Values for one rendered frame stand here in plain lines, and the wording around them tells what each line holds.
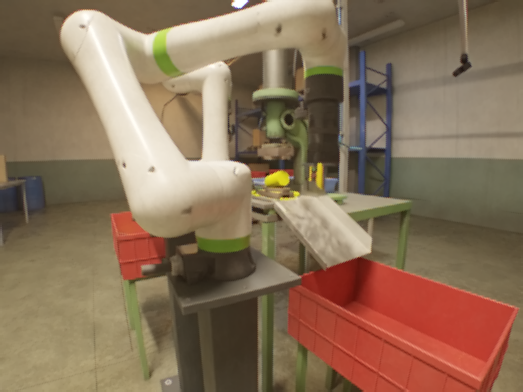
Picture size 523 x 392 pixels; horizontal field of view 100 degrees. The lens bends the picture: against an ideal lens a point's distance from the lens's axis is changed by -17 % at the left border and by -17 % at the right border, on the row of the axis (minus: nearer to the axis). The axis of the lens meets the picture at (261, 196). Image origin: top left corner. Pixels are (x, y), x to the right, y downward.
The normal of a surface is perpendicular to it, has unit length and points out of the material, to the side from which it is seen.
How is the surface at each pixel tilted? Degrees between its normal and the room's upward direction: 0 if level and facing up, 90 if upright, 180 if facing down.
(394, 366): 90
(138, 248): 90
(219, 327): 90
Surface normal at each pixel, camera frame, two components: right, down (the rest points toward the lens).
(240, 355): 0.47, 0.11
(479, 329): -0.83, 0.07
